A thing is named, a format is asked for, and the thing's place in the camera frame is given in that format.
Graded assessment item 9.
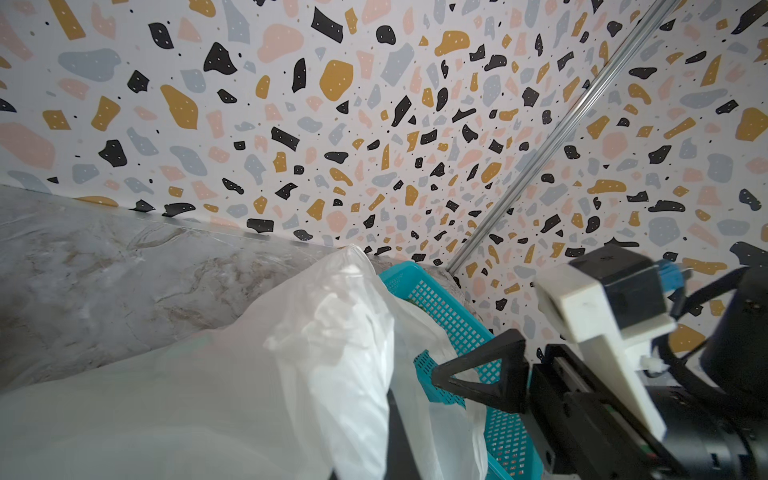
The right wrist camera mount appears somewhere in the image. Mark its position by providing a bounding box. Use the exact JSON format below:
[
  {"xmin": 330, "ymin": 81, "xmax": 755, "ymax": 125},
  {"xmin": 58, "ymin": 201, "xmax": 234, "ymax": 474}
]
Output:
[{"xmin": 534, "ymin": 245, "xmax": 690, "ymax": 440}]

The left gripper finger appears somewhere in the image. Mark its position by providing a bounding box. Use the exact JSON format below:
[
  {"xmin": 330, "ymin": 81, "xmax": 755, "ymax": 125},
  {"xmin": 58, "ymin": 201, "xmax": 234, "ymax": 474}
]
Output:
[{"xmin": 386, "ymin": 390, "xmax": 420, "ymax": 480}]

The white plastic bag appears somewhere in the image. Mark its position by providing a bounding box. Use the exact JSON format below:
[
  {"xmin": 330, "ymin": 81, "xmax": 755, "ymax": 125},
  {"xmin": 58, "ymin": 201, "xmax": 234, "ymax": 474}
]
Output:
[{"xmin": 1, "ymin": 246, "xmax": 488, "ymax": 479}]

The teal plastic basket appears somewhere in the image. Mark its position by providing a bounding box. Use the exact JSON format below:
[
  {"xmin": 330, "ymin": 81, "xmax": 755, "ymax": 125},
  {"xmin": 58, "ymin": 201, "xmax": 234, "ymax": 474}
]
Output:
[{"xmin": 380, "ymin": 261, "xmax": 543, "ymax": 479}]

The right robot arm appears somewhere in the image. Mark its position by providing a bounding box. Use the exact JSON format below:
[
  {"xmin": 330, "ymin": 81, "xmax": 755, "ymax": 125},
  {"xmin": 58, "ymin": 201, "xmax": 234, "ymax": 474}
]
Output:
[{"xmin": 432, "ymin": 247, "xmax": 767, "ymax": 479}]

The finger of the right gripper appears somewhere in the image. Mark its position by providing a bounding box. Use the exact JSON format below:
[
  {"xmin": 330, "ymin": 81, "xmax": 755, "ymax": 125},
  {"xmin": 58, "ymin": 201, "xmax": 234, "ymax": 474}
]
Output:
[{"xmin": 431, "ymin": 329, "xmax": 530, "ymax": 414}]

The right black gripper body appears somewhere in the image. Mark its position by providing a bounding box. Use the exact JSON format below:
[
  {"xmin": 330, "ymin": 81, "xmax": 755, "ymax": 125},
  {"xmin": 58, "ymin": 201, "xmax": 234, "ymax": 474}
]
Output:
[{"xmin": 527, "ymin": 344, "xmax": 767, "ymax": 479}]

